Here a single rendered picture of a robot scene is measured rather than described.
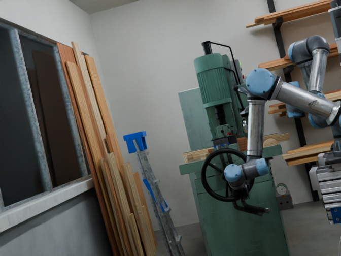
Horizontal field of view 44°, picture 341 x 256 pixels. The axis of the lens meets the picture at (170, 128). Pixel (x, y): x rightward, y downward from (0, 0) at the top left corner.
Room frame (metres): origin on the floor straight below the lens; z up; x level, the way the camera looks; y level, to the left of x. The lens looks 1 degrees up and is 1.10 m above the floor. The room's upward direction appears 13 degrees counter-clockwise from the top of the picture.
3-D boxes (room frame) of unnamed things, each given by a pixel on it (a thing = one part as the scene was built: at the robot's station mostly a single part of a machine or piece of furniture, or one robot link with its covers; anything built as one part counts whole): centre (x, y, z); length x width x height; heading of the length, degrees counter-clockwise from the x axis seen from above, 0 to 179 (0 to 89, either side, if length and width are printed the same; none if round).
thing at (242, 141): (2.50, -0.33, 0.94); 0.20 x 0.01 x 0.08; 77
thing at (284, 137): (2.57, -0.41, 0.92); 0.55 x 0.02 x 0.04; 77
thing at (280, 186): (2.33, -0.52, 0.65); 0.06 x 0.04 x 0.08; 77
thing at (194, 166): (2.48, -0.30, 0.87); 0.61 x 0.30 x 0.06; 77
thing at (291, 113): (2.31, -0.70, 1.08); 0.11 x 0.08 x 0.11; 41
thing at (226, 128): (2.61, -0.32, 1.03); 0.14 x 0.07 x 0.09; 167
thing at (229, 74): (2.88, -0.38, 1.16); 0.22 x 0.22 x 0.72; 77
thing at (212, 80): (2.59, -0.32, 1.35); 0.18 x 0.18 x 0.31
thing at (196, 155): (2.61, -0.33, 0.92); 0.60 x 0.02 x 0.05; 77
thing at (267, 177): (2.71, -0.34, 0.76); 0.57 x 0.45 x 0.09; 167
